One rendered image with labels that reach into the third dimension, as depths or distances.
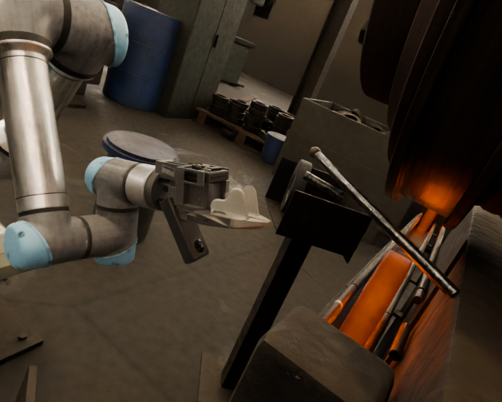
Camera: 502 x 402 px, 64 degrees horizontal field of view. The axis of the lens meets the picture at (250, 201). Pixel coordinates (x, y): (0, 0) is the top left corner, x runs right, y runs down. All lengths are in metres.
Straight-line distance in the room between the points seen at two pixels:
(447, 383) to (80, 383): 1.14
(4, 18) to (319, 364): 0.67
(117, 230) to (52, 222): 0.12
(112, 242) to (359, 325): 0.44
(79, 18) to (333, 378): 0.70
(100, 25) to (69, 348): 0.92
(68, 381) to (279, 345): 1.03
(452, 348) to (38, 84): 0.67
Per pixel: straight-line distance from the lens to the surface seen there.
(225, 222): 0.60
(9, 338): 1.36
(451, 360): 0.27
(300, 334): 0.33
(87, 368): 1.33
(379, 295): 0.50
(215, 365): 1.44
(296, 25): 11.84
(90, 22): 0.83
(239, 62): 8.50
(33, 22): 0.78
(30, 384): 0.35
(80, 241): 0.72
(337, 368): 0.33
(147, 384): 1.33
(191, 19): 4.00
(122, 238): 0.76
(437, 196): 0.41
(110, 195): 0.75
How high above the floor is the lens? 0.99
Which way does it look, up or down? 21 degrees down
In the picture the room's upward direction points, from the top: 23 degrees clockwise
